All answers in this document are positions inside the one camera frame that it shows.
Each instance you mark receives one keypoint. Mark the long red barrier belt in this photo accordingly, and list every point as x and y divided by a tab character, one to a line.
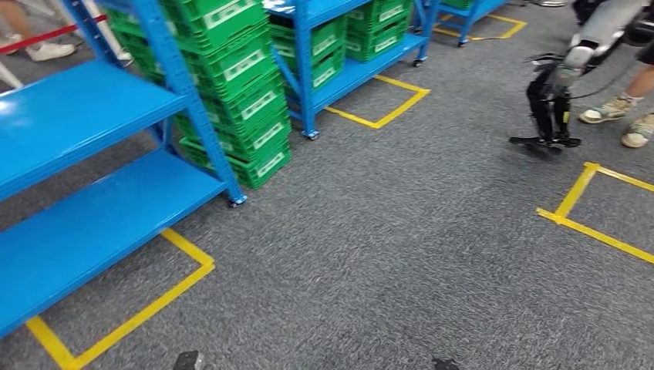
51	34

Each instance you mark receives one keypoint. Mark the dark grey robot right leg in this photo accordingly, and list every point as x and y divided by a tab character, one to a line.
447	364

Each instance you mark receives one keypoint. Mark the yellow tape square outline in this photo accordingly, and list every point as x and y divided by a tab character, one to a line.
575	191
398	110
513	28
196	254

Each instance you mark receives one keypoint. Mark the dark grey robot left leg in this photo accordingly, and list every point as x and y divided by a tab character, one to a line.
186	361

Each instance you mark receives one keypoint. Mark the black-legged humanoid robot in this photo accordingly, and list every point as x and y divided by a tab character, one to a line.
549	107

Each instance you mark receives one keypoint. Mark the dark grey robot leg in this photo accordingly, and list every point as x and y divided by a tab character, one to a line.
186	361
447	364

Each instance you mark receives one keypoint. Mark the blue metal shelf rack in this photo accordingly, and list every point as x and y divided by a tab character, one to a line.
76	107
352	74
480	7

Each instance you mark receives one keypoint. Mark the person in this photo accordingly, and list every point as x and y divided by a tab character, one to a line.
608	110
104	28
48	51

